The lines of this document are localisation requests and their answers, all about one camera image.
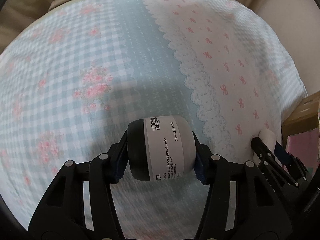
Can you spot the beige sofa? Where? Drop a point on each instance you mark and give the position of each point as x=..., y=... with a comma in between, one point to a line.
x=296, y=23

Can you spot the cardboard box with pink flaps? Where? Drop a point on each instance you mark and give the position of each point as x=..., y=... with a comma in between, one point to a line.
x=300, y=132

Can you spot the white earbuds case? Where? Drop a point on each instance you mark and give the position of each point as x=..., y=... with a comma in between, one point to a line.
x=269, y=139

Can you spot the grey black cosmetic jar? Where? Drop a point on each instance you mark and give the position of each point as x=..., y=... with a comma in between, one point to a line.
x=160, y=148

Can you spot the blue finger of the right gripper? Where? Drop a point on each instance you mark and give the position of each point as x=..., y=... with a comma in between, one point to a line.
x=296, y=169
x=275, y=175

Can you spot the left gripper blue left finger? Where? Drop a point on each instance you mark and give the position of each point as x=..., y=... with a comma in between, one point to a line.
x=119, y=159

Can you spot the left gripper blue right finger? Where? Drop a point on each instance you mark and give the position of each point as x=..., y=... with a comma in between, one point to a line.
x=202, y=161

